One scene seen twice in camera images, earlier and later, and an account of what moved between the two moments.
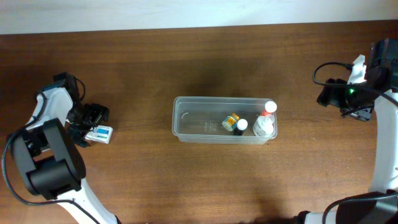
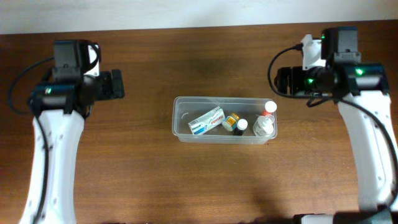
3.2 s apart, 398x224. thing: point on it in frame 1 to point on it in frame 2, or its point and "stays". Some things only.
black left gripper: (88, 117) to (116, 83)
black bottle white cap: (242, 125) stays
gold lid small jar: (230, 122) stays
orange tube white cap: (270, 107) stays
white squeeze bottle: (263, 126) stays
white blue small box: (101, 134) to (208, 121)
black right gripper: (329, 95) to (283, 80)
